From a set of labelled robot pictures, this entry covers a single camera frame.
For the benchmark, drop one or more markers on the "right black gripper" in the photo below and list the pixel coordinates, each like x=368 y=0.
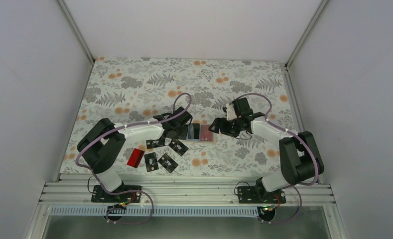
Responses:
x=217 y=121

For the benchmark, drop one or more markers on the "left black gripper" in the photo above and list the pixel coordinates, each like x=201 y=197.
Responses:
x=183 y=134

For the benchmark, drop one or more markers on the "red card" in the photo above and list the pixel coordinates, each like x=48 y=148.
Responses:
x=205 y=134
x=135 y=158

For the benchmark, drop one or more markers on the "plain black card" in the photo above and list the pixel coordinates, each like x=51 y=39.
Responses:
x=193 y=132

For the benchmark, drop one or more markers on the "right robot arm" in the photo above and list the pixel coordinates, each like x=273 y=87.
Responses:
x=300 y=160

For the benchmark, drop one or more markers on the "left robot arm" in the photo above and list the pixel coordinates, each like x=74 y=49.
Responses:
x=99 y=148

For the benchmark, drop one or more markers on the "black card small top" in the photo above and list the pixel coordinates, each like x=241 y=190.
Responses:
x=179 y=147

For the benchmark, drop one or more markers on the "black VIP card top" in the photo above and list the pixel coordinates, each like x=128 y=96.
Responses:
x=155 y=143

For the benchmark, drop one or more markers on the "black card bottom centre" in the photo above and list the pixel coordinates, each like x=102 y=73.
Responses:
x=167 y=163

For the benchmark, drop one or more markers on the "black VIP card lower-left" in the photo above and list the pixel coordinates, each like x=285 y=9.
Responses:
x=151 y=162

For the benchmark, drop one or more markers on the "floral table mat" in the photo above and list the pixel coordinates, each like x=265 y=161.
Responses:
x=127 y=90

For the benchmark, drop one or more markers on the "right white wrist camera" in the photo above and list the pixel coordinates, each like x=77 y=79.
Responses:
x=230 y=112

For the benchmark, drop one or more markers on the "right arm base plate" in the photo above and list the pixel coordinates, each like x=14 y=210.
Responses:
x=251 y=195

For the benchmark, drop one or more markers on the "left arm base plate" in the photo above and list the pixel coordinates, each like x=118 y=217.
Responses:
x=101 y=196

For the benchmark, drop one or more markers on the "aluminium rail frame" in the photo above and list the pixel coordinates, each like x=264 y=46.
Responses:
x=71 y=189

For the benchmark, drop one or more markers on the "grey cable duct strip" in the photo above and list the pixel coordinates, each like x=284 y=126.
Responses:
x=157 y=211

